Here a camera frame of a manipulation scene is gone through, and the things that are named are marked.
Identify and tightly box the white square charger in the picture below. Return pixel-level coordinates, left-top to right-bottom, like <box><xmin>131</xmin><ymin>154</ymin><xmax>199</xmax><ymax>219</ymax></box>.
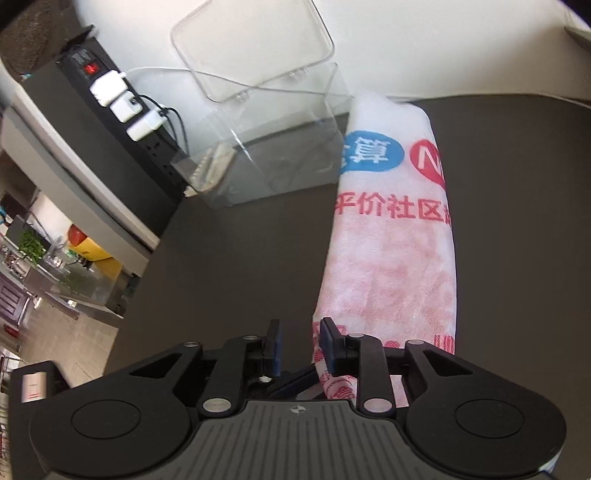
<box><xmin>110</xmin><ymin>91</ymin><xmax>143</xmax><ymax>123</ymax></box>
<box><xmin>90</xmin><ymin>70</ymin><xmax>130</xmax><ymax>104</ymax></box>

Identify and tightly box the white printed shopping bag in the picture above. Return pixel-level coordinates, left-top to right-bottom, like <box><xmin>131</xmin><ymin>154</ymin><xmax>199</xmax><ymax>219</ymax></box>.
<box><xmin>310</xmin><ymin>90</ymin><xmax>459</xmax><ymax>402</ymax></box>

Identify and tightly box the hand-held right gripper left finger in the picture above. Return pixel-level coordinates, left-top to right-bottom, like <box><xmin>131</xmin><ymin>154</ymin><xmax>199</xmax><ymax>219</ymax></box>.
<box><xmin>124</xmin><ymin>319</ymin><xmax>283</xmax><ymax>418</ymax></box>

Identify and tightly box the yellow box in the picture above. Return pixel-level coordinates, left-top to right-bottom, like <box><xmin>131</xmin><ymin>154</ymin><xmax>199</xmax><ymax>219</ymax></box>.
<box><xmin>69</xmin><ymin>235</ymin><xmax>124</xmax><ymax>280</ymax></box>

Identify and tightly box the black charging cable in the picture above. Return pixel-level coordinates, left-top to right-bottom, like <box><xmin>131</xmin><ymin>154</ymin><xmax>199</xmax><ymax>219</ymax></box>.
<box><xmin>161</xmin><ymin>116</ymin><xmax>185</xmax><ymax>155</ymax></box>
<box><xmin>136</xmin><ymin>93</ymin><xmax>190</xmax><ymax>155</ymax></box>

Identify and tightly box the black power strip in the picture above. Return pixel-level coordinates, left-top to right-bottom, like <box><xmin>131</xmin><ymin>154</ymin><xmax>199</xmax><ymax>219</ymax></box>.
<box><xmin>55</xmin><ymin>37</ymin><xmax>195</xmax><ymax>204</ymax></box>

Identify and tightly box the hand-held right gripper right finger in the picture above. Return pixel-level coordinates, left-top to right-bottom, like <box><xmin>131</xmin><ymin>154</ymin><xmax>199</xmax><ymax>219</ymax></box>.
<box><xmin>321</xmin><ymin>318</ymin><xmax>481</xmax><ymax>417</ymax></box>

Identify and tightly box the green potted plant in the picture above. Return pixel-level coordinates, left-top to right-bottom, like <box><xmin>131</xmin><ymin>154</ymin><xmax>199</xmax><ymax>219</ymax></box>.
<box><xmin>18</xmin><ymin>228</ymin><xmax>47</xmax><ymax>268</ymax></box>

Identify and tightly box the spiral notepad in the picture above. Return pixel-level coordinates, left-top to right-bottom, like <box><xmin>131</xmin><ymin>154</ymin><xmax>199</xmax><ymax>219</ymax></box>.
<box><xmin>185</xmin><ymin>143</ymin><xmax>236</xmax><ymax>199</ymax></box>

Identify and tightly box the white flat charger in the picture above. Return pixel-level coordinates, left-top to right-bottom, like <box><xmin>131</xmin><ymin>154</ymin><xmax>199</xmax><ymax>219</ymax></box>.
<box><xmin>127</xmin><ymin>112</ymin><xmax>169</xmax><ymax>141</ymax></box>

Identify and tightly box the clear plastic lidded box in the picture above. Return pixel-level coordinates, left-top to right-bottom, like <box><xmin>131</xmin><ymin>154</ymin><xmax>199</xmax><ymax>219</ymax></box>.
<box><xmin>170</xmin><ymin>0</ymin><xmax>355</xmax><ymax>209</ymax></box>

